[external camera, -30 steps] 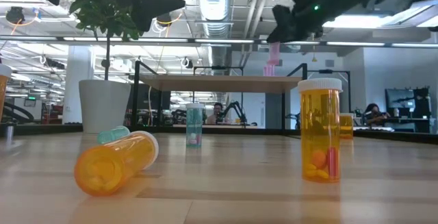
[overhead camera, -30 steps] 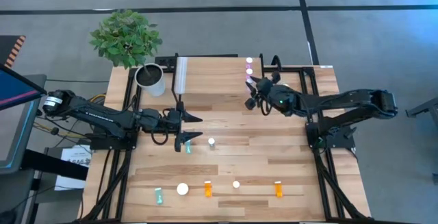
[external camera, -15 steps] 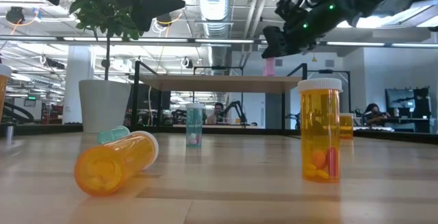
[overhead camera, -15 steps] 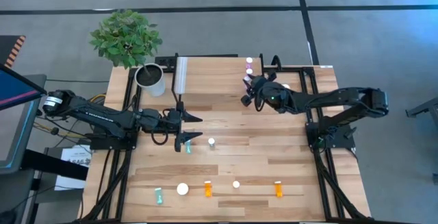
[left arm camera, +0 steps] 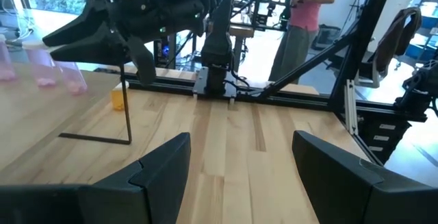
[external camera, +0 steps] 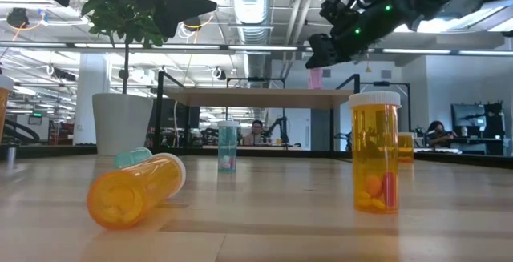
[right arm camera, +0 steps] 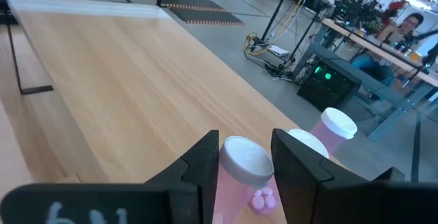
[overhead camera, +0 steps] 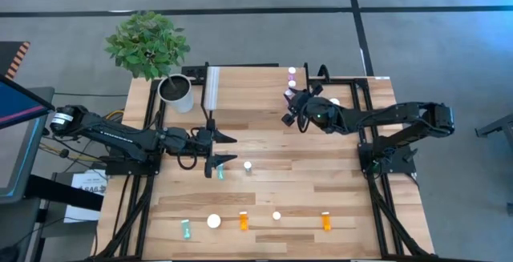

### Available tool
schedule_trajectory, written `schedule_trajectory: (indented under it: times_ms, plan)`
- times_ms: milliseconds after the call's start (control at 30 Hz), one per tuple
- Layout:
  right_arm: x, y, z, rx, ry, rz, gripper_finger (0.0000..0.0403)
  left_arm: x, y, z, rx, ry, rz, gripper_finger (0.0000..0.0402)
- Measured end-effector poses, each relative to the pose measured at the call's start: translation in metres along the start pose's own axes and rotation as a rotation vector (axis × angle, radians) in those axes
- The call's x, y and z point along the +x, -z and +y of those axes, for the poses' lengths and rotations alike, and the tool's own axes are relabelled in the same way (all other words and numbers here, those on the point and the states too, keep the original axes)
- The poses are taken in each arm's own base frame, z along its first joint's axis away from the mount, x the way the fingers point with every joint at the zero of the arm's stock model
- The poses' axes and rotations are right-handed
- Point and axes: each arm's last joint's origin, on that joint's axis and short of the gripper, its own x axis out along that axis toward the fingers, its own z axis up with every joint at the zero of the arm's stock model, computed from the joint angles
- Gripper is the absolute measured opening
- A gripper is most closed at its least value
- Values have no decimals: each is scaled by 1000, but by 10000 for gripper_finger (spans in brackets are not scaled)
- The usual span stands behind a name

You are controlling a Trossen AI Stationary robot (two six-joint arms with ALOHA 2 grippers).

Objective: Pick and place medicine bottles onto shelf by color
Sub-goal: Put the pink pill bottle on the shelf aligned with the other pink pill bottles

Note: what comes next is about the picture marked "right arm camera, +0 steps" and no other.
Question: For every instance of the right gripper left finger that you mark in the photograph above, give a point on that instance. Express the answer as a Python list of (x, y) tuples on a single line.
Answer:
[(191, 183)]

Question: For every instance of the pink medicine bottle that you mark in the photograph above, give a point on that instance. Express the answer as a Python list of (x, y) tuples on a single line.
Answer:
[(309, 142), (244, 162), (337, 123)]

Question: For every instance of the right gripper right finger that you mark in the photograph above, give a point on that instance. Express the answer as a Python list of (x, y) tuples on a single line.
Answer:
[(308, 189)]

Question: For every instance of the small desk plant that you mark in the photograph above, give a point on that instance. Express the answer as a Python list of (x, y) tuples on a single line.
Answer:
[(371, 25)]

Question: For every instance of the long wooden desk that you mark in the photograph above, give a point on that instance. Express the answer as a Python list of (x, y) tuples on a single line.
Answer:
[(376, 51)]

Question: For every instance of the person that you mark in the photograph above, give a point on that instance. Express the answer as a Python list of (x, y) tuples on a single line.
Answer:
[(412, 23)]

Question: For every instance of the black mat orange striped edge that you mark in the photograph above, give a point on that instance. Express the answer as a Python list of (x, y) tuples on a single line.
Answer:
[(191, 2), (212, 15)]

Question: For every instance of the white flat box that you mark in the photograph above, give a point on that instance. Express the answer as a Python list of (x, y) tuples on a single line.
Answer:
[(279, 50)]

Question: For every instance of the black computer tower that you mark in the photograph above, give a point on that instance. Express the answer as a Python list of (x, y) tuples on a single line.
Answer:
[(328, 90)]

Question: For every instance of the black tripod stand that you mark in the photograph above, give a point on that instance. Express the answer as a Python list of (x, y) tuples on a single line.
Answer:
[(274, 16)]

